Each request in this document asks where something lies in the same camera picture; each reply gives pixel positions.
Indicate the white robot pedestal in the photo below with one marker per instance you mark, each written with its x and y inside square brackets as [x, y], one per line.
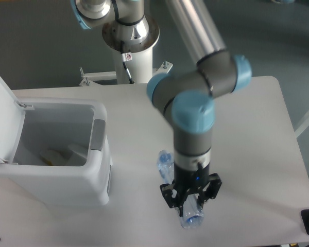
[132, 49]

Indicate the white trash can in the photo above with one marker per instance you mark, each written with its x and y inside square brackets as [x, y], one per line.
[57, 149]

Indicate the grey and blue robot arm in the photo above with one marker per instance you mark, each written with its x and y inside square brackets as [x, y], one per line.
[187, 103]

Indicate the white pedestal foot bracket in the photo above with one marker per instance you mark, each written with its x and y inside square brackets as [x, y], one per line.
[90, 78]

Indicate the white trash can lid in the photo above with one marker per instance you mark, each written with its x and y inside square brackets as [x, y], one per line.
[12, 117]

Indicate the clear plastic water bottle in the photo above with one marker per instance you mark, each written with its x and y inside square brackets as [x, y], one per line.
[193, 214]

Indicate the white plastic wrapper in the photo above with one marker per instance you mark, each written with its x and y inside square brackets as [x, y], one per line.
[79, 155]

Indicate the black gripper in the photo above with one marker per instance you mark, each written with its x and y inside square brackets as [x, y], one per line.
[176, 193]

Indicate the white crumpled trash in bin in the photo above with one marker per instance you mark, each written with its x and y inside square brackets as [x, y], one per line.
[52, 158]

